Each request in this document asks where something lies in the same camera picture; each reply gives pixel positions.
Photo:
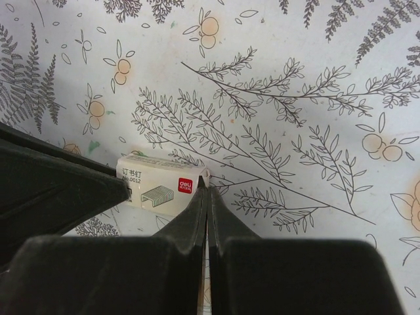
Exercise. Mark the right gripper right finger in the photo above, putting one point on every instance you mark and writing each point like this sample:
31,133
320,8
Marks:
343,268

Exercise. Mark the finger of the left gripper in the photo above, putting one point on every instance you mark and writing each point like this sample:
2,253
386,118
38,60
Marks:
48,190

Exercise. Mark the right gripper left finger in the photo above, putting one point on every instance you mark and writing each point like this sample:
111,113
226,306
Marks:
160,274

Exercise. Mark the white staple box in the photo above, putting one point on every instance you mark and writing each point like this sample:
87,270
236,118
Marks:
160,185

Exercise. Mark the floral patterned table mat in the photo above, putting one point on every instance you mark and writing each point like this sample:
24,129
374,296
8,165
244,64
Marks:
306,113

